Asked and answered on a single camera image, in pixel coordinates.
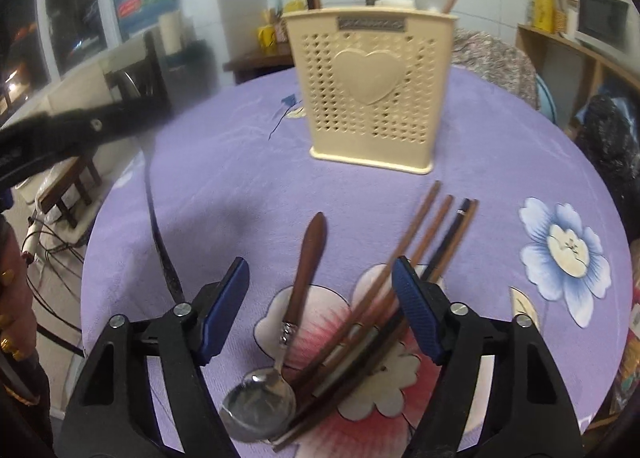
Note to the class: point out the wooden shelf unit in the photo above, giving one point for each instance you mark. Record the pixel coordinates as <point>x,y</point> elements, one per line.
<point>590,62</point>

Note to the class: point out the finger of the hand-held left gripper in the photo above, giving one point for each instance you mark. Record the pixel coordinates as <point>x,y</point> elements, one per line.
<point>115,120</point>

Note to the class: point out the stack of white paper cups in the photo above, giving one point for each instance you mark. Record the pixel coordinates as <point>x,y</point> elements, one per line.
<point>171,32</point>

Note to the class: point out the dark wooden vanity table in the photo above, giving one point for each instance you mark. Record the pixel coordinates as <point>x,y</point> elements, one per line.
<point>260,60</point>

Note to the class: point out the white handheld appliance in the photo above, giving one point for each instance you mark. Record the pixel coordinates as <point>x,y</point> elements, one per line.
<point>32,238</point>

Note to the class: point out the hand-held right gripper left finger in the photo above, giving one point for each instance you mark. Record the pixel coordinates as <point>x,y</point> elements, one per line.
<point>225,308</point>

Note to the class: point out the sliding window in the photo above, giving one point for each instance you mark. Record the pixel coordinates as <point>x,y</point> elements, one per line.
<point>70,12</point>

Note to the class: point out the patterned chair cushion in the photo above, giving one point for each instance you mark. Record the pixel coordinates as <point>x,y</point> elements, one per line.
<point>495,67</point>

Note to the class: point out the yellow soap pump bottle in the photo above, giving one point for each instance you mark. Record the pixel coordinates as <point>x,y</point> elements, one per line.
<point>294,2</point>

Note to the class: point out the dark wooden stool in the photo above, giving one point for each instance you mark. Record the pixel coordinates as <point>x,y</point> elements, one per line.
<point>70,188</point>

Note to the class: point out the black plastic bag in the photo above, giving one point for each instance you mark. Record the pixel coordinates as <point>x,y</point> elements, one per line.
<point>612,147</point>

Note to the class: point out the beige perforated utensil holder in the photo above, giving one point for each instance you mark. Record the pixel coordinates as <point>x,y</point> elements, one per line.
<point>370,137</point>

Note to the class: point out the white microwave oven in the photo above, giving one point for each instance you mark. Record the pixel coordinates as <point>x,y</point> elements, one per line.
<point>602,20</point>

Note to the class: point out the yellow cup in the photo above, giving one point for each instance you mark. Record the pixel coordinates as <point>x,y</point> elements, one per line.
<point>267,36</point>

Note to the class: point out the light blue chair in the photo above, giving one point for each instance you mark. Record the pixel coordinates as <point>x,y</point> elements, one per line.
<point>546,100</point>

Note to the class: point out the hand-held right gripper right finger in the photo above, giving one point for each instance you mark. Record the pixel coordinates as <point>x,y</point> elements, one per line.
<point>415,308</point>

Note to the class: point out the person's dark red garment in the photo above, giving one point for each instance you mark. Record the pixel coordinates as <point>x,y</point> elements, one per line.
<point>15,288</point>

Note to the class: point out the purple floral tablecloth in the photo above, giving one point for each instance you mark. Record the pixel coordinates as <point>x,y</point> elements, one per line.
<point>225,188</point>

